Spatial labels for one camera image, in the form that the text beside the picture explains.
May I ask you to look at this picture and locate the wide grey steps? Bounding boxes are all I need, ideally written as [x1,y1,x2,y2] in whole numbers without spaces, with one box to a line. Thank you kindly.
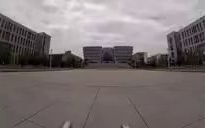
[85,62,135,70]

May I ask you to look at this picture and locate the wide symmetrical grey building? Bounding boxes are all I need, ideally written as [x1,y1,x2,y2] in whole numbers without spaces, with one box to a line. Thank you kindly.
[82,45,134,65]

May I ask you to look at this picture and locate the grey slab paved plaza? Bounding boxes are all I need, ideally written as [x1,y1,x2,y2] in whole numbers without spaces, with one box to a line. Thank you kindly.
[0,68,205,128]

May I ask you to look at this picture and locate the low dark building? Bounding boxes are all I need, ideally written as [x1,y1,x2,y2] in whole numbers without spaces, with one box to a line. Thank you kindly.
[51,50,84,69]

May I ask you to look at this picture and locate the low pale building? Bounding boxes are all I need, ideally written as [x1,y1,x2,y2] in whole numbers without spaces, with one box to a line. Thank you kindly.
[131,51,170,68]

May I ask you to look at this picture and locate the pole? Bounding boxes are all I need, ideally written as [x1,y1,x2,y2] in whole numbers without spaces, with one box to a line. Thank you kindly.
[49,48,53,69]

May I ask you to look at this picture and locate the long grey building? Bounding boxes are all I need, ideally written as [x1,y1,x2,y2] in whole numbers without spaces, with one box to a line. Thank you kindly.
[0,8,52,66]

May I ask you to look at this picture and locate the grey building with window rows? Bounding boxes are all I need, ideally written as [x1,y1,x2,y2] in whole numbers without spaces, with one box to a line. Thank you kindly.
[166,9,205,67]

